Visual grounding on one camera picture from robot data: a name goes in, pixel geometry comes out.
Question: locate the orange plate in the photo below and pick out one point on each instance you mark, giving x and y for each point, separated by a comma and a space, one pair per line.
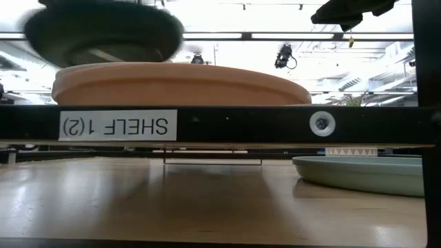
179, 86

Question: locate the dark plate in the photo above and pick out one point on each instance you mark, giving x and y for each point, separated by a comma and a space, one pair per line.
103, 31

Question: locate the white shelf label sticker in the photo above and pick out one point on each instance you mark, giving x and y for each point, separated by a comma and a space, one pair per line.
117, 125

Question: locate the green plant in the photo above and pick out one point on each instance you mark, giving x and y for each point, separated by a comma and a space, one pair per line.
355, 102

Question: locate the silver bolt with washer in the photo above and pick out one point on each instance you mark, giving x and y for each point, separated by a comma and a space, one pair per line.
322, 123

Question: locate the triangle patterned box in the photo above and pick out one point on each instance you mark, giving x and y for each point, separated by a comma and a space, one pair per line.
351, 152

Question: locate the pale green plate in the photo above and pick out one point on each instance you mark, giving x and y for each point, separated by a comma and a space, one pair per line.
361, 175

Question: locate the black metal shelf frame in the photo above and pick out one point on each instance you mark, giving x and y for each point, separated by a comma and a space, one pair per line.
241, 125

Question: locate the round black ceiling camera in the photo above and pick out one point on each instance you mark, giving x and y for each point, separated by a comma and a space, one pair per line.
197, 60

